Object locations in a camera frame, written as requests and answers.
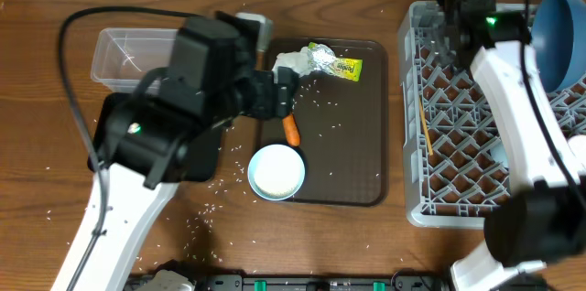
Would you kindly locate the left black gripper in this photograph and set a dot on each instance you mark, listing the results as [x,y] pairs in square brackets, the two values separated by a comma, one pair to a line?
[282,95]

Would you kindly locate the yellow green snack wrapper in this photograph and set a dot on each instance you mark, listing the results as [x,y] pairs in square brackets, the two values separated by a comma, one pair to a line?
[323,58]

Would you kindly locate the dark blue plate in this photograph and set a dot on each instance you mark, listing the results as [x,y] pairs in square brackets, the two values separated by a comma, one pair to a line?
[558,37]

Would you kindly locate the light blue cup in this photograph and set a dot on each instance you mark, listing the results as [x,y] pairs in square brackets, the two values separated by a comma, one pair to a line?
[498,155]

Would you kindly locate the white pink cup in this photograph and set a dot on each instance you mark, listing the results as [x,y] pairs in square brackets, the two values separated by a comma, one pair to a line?
[577,145]

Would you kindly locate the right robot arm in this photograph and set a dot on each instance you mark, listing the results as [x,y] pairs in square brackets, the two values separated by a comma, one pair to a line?
[536,226]

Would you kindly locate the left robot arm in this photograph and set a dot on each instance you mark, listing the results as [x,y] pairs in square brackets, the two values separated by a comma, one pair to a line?
[149,140]

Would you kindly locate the grey dishwasher rack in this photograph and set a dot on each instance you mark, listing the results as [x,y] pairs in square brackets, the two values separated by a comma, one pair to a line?
[453,144]

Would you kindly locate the orange carrot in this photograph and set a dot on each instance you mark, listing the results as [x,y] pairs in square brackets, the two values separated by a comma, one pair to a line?
[291,130]

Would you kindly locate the white crumpled napkin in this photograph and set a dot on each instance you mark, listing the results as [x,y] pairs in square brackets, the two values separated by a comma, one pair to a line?
[298,61]

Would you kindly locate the light blue rice bowl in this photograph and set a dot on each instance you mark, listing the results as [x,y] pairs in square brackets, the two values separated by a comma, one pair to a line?
[276,172]

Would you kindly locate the brown serving tray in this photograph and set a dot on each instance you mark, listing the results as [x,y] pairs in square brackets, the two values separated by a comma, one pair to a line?
[344,130]

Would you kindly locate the black plastic tray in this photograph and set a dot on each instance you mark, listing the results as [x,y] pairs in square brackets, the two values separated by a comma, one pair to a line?
[204,154]

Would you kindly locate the clear plastic bin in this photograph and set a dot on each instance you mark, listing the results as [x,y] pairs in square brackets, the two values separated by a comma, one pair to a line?
[123,55]

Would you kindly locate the wooden chopstick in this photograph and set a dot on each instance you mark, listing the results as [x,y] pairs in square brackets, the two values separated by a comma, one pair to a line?
[425,127]

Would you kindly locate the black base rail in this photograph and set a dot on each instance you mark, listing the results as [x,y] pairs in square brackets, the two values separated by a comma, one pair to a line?
[397,282]

